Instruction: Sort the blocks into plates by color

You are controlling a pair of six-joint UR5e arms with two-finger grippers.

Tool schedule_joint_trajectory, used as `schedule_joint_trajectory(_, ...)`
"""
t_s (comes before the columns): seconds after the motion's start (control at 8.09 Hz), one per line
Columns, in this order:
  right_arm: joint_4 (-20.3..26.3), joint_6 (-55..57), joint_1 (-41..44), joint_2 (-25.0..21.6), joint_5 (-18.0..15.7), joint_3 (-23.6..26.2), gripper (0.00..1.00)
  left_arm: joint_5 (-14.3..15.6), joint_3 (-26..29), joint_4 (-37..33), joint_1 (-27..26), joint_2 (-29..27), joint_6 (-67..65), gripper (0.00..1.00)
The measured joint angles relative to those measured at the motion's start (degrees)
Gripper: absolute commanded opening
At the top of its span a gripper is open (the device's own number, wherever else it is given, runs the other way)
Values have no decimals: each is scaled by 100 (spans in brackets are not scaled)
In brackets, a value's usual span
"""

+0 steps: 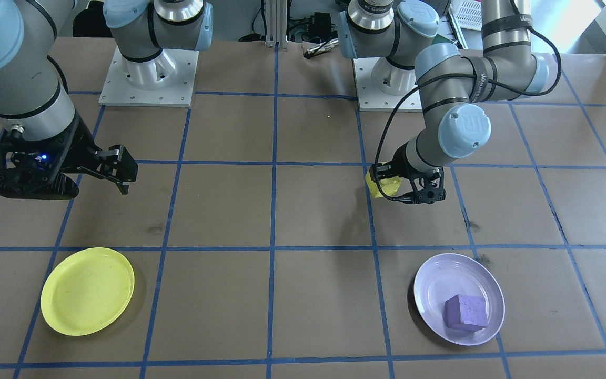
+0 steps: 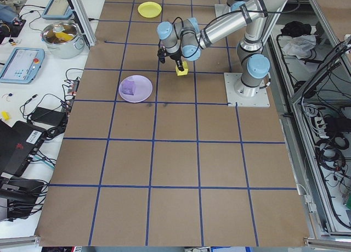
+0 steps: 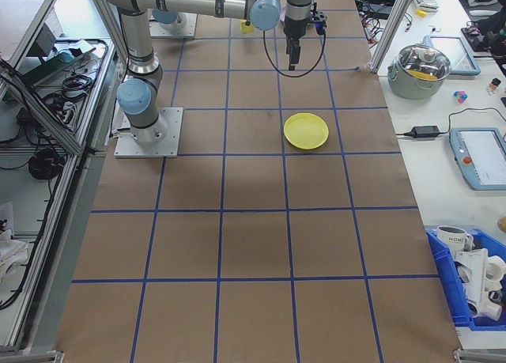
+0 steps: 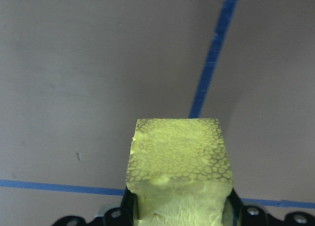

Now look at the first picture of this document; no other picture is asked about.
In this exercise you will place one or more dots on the yellow foam block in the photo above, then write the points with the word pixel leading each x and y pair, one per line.
pixel 382 187

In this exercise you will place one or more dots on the purple foam block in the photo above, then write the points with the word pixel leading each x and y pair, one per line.
pixel 466 313

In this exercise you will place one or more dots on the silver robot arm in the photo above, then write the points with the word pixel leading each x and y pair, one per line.
pixel 19 79
pixel 455 79

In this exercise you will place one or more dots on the purple plate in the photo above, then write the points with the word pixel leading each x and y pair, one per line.
pixel 440 284

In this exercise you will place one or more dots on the yellow plate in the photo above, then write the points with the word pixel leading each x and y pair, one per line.
pixel 87 292

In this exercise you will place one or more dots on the green item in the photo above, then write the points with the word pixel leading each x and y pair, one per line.
pixel 445 38

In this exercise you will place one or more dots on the shiny metal tool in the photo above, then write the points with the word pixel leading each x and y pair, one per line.
pixel 323 48

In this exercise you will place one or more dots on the black electronics box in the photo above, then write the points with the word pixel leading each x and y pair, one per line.
pixel 320 23

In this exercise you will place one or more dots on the white plastic basket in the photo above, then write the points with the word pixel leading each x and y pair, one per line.
pixel 466 16

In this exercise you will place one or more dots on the white square base plate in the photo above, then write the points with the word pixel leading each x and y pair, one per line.
pixel 366 100
pixel 124 95

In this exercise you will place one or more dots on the metal bar frame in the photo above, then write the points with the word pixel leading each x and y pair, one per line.
pixel 276 23

